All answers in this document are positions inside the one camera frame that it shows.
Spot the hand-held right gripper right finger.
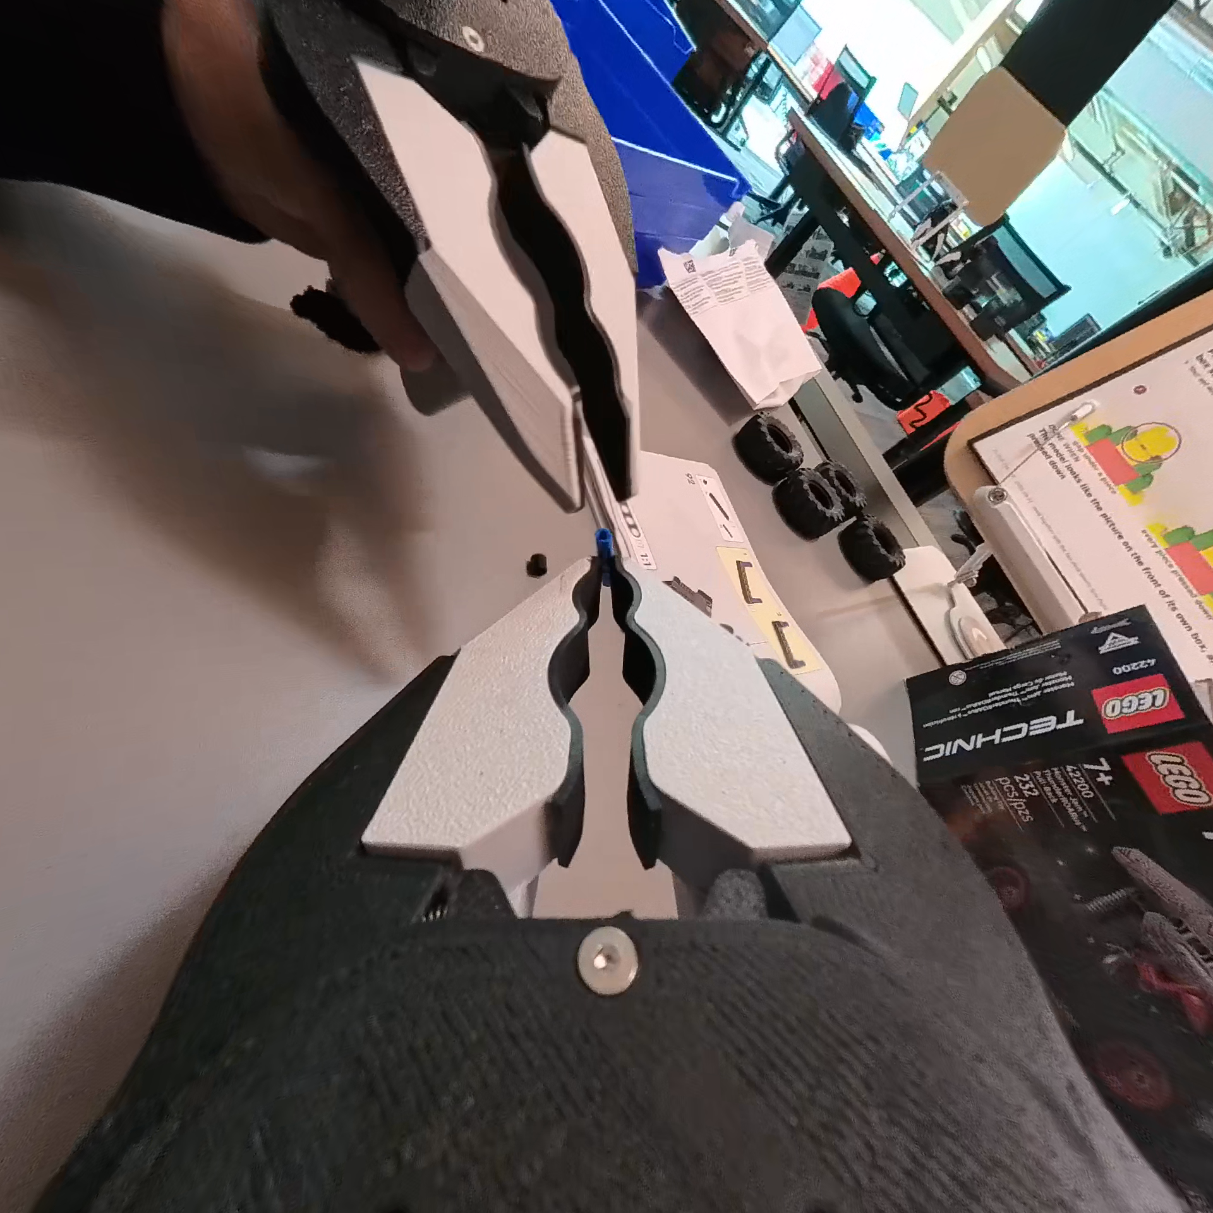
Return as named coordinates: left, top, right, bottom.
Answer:
left=611, top=559, right=854, bottom=868

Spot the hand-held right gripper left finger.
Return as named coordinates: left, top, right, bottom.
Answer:
left=363, top=557, right=609, bottom=868

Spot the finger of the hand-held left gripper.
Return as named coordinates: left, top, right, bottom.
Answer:
left=527, top=128, right=639, bottom=503
left=353, top=57, right=581, bottom=513

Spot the person's left forearm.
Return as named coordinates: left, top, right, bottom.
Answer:
left=0, top=0, right=268, bottom=243

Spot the grey desk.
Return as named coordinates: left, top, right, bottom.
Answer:
left=0, top=175, right=1213, bottom=1213

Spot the long wooden office desk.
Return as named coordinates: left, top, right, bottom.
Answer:
left=785, top=106, right=1044, bottom=399

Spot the person's left hand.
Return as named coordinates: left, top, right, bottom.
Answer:
left=162, top=0, right=438, bottom=372

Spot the blue storage bin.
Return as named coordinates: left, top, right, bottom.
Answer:
left=550, top=0, right=755, bottom=286

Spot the instruction booklet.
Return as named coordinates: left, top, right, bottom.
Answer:
left=607, top=452, right=846, bottom=707

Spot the white paper bag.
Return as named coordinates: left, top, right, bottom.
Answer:
left=659, top=237, right=827, bottom=408

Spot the black toy tyre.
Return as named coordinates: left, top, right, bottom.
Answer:
left=732, top=409, right=807, bottom=485
left=772, top=465, right=850, bottom=541
left=817, top=460, right=869, bottom=517
left=839, top=514, right=906, bottom=583

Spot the black office chair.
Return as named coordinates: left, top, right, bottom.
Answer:
left=811, top=284, right=959, bottom=408

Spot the black toy box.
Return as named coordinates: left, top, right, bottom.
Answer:
left=905, top=606, right=1213, bottom=1167

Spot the white board stand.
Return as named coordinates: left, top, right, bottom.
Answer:
left=896, top=483, right=1092, bottom=664

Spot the beige pillar with black band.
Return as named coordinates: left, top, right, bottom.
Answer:
left=925, top=0, right=1178, bottom=224

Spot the wooden instruction board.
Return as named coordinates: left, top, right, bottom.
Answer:
left=943, top=289, right=1213, bottom=684

